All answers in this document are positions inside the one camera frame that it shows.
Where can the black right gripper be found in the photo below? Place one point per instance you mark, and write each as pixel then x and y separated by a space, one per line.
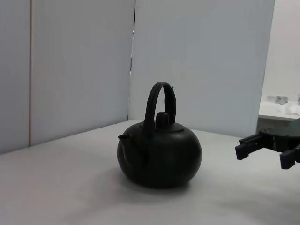
pixel 286 136

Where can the black round teapot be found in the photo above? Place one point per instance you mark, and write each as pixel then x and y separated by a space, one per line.
pixel 164 159

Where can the white background counter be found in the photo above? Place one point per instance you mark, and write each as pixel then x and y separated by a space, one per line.
pixel 269 109

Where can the white crumpled paper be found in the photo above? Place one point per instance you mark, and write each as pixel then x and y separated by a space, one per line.
pixel 291 108

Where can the small greenish box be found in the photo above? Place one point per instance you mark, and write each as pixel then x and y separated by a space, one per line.
pixel 281 100

